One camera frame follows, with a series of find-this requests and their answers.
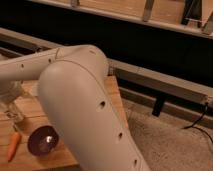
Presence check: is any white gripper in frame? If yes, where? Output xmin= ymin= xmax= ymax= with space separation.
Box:
xmin=0 ymin=81 xmax=24 ymax=102

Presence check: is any clear plastic bottle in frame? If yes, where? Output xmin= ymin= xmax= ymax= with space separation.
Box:
xmin=0 ymin=100 xmax=25 ymax=127

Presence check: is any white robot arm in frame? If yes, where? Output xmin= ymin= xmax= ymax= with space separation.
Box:
xmin=0 ymin=45 xmax=151 ymax=171

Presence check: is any dark purple ceramic bowl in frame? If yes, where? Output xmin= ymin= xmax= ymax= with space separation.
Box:
xmin=27 ymin=125 xmax=59 ymax=156

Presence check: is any orange carrot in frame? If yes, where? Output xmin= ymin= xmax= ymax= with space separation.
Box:
xmin=7 ymin=126 xmax=22 ymax=162

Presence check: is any metal floor rail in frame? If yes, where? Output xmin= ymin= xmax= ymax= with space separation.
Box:
xmin=0 ymin=27 xmax=213 ymax=118

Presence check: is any black cable right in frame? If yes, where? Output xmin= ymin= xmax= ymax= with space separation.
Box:
xmin=182 ymin=101 xmax=213 ymax=146

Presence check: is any wooden shelf frame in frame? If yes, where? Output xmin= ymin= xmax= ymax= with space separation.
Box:
xmin=30 ymin=0 xmax=213 ymax=40

